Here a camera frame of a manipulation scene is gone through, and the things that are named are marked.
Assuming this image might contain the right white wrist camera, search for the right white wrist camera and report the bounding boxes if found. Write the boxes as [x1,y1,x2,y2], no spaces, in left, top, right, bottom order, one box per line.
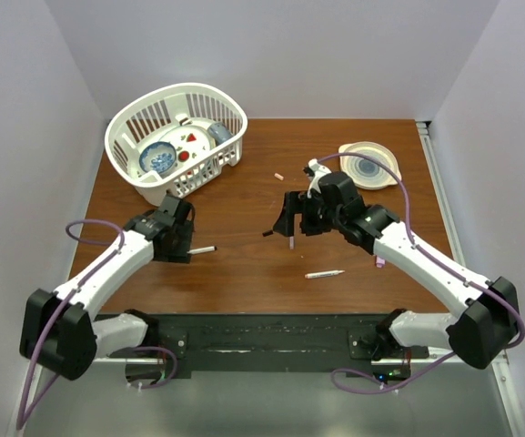
[303,158,331,198]

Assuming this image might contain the white pink-end marker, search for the white pink-end marker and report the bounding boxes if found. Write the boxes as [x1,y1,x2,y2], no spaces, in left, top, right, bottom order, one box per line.
[304,269,345,279]

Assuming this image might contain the grey blue cup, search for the grey blue cup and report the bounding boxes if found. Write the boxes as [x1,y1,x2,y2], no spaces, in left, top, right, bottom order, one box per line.
[207,122,233,146]

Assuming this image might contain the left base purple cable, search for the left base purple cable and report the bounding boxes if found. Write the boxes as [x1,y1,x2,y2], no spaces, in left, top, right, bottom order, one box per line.
[125,346,179,391]

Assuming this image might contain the white strawberry plate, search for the white strawberry plate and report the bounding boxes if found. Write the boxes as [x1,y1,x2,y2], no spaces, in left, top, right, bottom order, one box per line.
[158,125,216,168]

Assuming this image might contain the blue patterned bowl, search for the blue patterned bowl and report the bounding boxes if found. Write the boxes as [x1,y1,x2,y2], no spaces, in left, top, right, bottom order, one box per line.
[139,141,177,176]

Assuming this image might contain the purple pen cap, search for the purple pen cap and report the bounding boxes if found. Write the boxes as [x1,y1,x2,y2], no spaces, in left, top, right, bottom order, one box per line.
[375,257,386,268]

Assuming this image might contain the white black-tip marker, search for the white black-tip marker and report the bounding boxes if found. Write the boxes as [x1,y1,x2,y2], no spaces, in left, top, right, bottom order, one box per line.
[187,246,217,256]

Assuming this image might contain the white plastic dish basket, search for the white plastic dish basket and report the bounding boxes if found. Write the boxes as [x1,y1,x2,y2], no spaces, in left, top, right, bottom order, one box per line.
[104,83,247,206]

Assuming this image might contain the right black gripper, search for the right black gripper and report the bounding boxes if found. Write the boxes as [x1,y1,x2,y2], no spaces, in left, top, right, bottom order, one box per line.
[273,190,344,237]

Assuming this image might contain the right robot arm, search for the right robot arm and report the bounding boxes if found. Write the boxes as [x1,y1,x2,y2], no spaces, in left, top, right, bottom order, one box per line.
[272,167,522,370]

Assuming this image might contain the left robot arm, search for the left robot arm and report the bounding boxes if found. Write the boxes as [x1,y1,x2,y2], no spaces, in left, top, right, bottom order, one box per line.
[19,195,196,381]

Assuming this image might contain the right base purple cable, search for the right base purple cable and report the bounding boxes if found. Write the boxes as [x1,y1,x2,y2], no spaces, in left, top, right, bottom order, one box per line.
[330,352,459,395]

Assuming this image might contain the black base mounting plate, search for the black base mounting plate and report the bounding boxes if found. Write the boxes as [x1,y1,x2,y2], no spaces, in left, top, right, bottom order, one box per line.
[93,312,431,380]

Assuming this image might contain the beige plate blue rings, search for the beige plate blue rings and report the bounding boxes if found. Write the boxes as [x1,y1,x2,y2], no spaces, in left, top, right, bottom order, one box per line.
[337,141,403,191]

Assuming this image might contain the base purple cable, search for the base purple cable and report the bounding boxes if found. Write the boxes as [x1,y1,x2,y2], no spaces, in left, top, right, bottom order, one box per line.
[125,346,179,391]
[330,352,459,395]

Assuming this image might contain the aluminium frame rail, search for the aluminium frame rail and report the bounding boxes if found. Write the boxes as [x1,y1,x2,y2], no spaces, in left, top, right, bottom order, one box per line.
[416,121,525,436]

